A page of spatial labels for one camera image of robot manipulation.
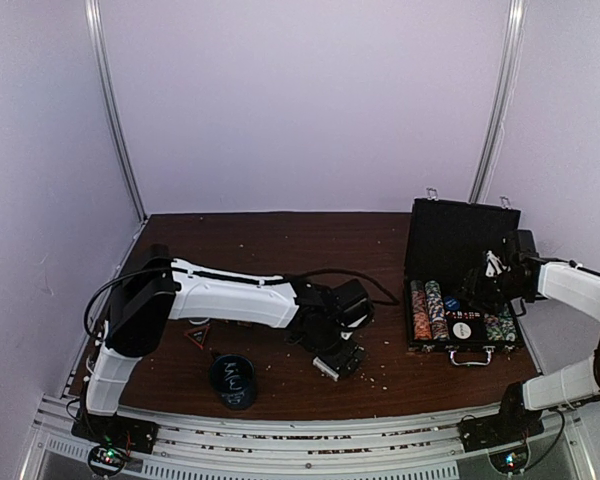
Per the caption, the grey black chip stack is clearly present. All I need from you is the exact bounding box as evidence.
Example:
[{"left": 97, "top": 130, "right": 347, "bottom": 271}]
[{"left": 410, "top": 280, "right": 425, "bottom": 293}]

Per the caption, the aluminium frame post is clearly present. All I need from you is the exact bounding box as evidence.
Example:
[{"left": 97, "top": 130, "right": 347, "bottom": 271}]
[
  {"left": 469, "top": 0, "right": 527, "bottom": 204},
  {"left": 84, "top": 0, "right": 148, "bottom": 223}
]

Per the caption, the green blue chip stack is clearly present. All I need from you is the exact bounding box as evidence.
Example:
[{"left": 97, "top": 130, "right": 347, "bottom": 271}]
[{"left": 425, "top": 280, "right": 449, "bottom": 341}]

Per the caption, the white card deck box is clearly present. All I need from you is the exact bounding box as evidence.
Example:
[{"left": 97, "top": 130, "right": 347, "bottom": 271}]
[{"left": 312, "top": 357, "right": 339, "bottom": 381}]

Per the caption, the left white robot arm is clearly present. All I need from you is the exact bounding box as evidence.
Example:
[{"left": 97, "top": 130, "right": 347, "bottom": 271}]
[{"left": 81, "top": 244, "right": 375, "bottom": 444}]

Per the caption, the white dealer button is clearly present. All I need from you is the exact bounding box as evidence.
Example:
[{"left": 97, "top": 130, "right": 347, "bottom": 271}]
[{"left": 451, "top": 322, "right": 473, "bottom": 340}]

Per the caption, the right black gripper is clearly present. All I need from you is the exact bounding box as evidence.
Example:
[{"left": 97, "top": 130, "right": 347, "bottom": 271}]
[{"left": 451, "top": 267, "right": 529, "bottom": 314}]

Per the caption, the right aluminium frame post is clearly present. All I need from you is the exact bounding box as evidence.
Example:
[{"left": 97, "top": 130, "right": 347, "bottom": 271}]
[{"left": 469, "top": 0, "right": 527, "bottom": 204}]

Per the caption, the black poker chip case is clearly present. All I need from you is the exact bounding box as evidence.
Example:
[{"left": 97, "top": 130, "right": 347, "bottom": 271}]
[{"left": 403, "top": 198, "right": 524, "bottom": 366}]

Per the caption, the blue round blind button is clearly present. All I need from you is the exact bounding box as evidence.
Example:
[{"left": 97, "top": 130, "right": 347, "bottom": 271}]
[{"left": 443, "top": 296, "right": 461, "bottom": 311}]

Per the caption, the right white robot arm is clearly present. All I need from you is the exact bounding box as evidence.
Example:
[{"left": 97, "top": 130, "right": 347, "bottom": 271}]
[{"left": 460, "top": 229, "right": 600, "bottom": 446}]

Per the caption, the triangular all in button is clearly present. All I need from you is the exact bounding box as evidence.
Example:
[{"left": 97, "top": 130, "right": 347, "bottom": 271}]
[{"left": 184, "top": 325, "right": 210, "bottom": 350}]

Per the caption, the dark blue printed cup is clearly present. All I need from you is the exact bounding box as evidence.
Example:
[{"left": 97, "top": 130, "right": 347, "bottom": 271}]
[{"left": 209, "top": 354, "right": 258, "bottom": 411}]

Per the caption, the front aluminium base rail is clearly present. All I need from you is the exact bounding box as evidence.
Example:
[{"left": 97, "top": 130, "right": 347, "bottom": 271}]
[{"left": 15, "top": 395, "right": 600, "bottom": 479}]

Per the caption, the orange black chip stack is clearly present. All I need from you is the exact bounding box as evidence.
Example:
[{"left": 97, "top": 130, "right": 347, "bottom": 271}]
[{"left": 412, "top": 291, "right": 431, "bottom": 340}]

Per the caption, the left aluminium frame post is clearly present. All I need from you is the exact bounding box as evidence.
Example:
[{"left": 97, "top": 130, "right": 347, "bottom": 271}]
[{"left": 84, "top": 0, "right": 148, "bottom": 223}]

